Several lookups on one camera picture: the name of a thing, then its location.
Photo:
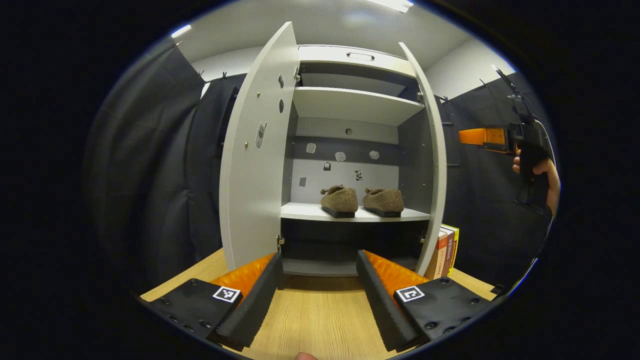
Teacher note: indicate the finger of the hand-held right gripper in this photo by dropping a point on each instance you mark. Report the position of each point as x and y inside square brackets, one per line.
[480, 136]

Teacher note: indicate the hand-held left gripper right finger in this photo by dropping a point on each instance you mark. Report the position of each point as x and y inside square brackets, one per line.
[377, 305]

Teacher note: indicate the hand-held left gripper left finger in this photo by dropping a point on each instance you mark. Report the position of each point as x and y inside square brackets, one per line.
[257, 305]

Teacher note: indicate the large ceiling light panel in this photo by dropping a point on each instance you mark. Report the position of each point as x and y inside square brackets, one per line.
[392, 4]

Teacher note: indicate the black backdrop cloth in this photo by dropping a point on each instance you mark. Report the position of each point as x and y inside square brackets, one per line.
[150, 175]
[490, 200]

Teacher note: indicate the orange white book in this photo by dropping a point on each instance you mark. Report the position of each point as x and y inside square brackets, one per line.
[437, 255]

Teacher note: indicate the white shoe cabinet door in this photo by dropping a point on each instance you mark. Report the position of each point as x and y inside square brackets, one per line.
[432, 175]
[250, 200]

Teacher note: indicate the small ceiling light panel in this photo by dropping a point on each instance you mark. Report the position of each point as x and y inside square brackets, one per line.
[181, 31]

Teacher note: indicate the white grey shoe cabinet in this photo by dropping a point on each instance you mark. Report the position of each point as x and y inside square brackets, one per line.
[350, 105]

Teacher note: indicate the brown fuzzy shoe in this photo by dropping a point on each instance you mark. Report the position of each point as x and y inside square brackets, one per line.
[341, 200]
[385, 200]

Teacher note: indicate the dark red book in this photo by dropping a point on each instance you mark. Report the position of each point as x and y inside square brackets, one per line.
[448, 255]

